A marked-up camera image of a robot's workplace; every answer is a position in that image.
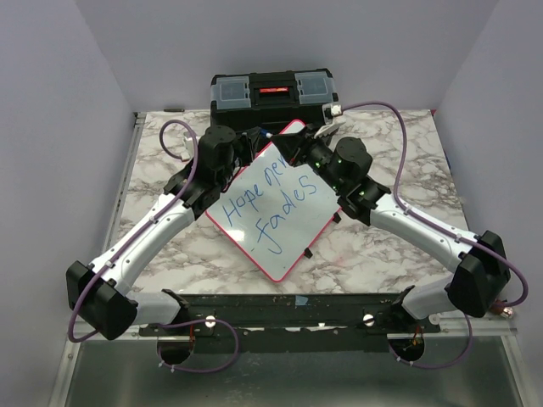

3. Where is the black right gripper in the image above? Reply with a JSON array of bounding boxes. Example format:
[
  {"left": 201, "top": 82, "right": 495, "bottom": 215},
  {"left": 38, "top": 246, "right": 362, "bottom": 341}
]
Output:
[{"left": 272, "top": 123, "right": 344, "bottom": 193}]

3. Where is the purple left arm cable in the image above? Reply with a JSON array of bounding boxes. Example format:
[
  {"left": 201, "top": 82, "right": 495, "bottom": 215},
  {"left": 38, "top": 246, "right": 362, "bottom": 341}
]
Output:
[{"left": 67, "top": 120, "right": 239, "bottom": 374}]

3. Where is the aluminium frame rail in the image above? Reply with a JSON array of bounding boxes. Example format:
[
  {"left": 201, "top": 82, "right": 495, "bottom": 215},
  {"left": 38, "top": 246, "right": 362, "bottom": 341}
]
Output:
[{"left": 100, "top": 112, "right": 147, "bottom": 254}]

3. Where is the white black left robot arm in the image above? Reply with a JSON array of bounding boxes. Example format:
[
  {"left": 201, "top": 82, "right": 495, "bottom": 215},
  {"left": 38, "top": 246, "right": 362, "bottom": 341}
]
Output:
[{"left": 66, "top": 125, "right": 264, "bottom": 343}]

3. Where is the black mounting rail base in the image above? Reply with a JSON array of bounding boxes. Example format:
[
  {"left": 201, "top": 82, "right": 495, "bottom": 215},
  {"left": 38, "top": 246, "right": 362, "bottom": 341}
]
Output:
[{"left": 139, "top": 293, "right": 440, "bottom": 354}]

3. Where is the pink-framed whiteboard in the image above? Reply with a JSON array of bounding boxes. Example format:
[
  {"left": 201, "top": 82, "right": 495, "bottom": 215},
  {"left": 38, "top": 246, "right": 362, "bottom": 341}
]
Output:
[{"left": 205, "top": 143, "right": 339, "bottom": 282}]

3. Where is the black plastic toolbox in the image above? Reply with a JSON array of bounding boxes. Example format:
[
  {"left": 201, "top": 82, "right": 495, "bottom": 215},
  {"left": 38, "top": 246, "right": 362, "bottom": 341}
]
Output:
[{"left": 210, "top": 68, "right": 339, "bottom": 132}]

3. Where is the blue white marker pen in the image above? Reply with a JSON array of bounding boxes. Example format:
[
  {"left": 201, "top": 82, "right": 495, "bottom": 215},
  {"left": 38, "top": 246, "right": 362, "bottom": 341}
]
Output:
[{"left": 260, "top": 129, "right": 274, "bottom": 138}]

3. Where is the copper brass fitting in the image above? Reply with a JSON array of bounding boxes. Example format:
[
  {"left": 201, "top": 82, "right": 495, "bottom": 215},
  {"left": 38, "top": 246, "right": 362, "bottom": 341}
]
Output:
[{"left": 490, "top": 300, "right": 515, "bottom": 319}]

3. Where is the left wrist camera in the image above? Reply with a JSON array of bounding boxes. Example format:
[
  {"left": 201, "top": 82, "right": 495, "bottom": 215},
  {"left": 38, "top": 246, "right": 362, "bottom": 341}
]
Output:
[{"left": 180, "top": 131, "right": 198, "bottom": 163}]

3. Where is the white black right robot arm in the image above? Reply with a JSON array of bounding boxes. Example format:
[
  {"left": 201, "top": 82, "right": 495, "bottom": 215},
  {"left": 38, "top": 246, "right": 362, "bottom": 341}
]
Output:
[{"left": 271, "top": 127, "right": 511, "bottom": 332}]

